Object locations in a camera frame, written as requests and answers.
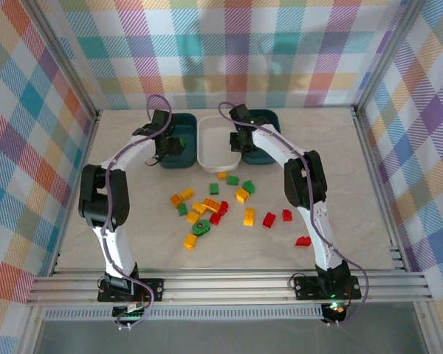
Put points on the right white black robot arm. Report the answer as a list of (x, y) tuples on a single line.
[(321, 236)]

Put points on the green round lego piece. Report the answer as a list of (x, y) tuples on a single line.
[(201, 228)]

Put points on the wide aluminium base rail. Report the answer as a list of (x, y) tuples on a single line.
[(225, 287)]

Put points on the long yellow lego brick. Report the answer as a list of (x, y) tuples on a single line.
[(249, 217)]

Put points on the dark teal plastic container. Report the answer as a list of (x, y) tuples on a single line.
[(187, 127), (273, 119)]

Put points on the white plastic container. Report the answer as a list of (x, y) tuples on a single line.
[(216, 147)]

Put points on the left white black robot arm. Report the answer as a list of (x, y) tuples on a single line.
[(112, 243)]

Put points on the aluminium side rail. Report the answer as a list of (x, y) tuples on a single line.
[(90, 140), (377, 184)]

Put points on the plaid checkered backdrop cloth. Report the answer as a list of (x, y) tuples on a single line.
[(225, 55), (14, 147), (428, 147)]

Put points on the aluminium frame post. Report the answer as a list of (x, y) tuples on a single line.
[(388, 55), (63, 55)]

